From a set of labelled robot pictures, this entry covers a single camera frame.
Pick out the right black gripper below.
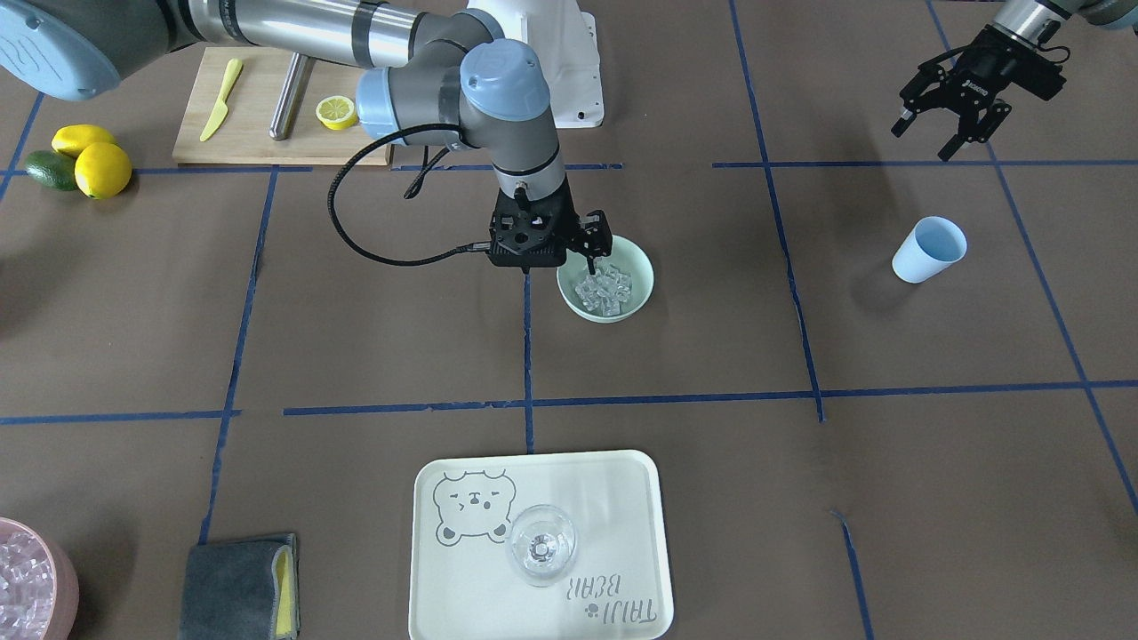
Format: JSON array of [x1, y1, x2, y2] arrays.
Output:
[[574, 210, 613, 276]]

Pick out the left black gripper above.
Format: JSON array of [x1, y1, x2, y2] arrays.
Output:
[[893, 26, 1066, 162]]

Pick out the green bowl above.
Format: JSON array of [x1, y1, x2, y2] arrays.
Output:
[[556, 236, 655, 325]]

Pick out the light blue cup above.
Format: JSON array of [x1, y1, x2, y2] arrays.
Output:
[[891, 216, 968, 284]]

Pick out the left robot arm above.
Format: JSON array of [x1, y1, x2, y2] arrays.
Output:
[[891, 1, 1137, 162]]

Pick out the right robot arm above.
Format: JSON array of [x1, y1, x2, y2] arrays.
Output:
[[1, 1, 613, 271]]

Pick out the ice cubes in green bowl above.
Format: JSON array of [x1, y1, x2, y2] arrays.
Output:
[[574, 266, 633, 317]]

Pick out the pink bowl with ice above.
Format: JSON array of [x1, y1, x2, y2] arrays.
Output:
[[1, 518, 80, 639]]

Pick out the wine glass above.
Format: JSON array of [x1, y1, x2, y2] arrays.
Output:
[[508, 504, 580, 588]]

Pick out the lemon half slice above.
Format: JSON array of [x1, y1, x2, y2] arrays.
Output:
[[314, 96, 358, 131]]

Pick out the cream bear tray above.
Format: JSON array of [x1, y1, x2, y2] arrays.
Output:
[[409, 450, 675, 639]]

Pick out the wooden cutting board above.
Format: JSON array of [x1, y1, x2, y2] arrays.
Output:
[[173, 47, 373, 166]]

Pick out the yellow plastic knife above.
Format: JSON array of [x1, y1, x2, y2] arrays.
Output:
[[198, 58, 244, 142]]

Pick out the grey folded cloth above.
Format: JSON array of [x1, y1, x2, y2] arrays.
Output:
[[178, 533, 300, 639]]

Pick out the yellow lemon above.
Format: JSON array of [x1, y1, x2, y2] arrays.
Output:
[[75, 142, 133, 200], [52, 123, 117, 159]]

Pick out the green lime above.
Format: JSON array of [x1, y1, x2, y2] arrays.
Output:
[[24, 149, 79, 192]]

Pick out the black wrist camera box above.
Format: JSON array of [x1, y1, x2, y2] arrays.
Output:
[[487, 184, 577, 271]]

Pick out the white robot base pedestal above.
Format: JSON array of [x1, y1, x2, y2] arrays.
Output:
[[467, 1, 605, 129]]

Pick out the metal handled knife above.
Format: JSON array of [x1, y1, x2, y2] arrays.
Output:
[[269, 54, 312, 141]]

